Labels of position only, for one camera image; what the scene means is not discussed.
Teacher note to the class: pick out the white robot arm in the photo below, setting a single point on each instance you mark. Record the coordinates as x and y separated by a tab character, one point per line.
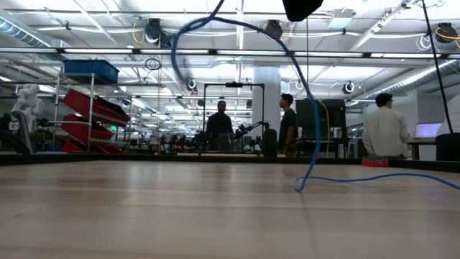
28	104

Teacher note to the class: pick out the background black robot arm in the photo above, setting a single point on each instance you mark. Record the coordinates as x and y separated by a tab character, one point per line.
201	138
251	127

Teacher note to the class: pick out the white pillar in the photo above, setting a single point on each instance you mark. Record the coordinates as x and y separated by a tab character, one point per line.
267	93

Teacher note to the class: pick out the black equipment cabinet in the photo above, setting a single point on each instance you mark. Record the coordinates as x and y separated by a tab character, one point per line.
330	115

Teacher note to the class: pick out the person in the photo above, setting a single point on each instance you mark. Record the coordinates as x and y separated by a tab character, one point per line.
386	133
287	126
219	126

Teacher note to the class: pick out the black cylinder stand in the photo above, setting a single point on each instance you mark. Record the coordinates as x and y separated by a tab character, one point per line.
270	142

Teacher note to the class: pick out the small red block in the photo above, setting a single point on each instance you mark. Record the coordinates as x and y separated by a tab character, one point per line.
375	163

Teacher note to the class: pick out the open laptop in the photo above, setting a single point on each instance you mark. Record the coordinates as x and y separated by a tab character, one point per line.
427	130

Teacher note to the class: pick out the wooden desk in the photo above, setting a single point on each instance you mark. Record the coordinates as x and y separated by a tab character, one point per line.
420	142

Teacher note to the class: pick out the long ceiling light strip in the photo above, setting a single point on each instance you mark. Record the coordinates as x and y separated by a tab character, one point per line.
108	51

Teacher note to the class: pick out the dark office chair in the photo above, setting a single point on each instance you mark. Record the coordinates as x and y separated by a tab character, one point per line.
447	145

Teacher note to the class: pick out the blue plastic bin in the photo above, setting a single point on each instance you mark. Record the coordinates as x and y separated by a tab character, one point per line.
90	70

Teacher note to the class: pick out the shelf rack with red bins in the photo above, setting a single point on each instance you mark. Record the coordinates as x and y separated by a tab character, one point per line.
90	104

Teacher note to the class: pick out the black gantry frame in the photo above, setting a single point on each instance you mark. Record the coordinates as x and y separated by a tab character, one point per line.
233	84

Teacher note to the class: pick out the silver ventilation duct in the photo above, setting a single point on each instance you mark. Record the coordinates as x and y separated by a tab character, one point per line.
21	32

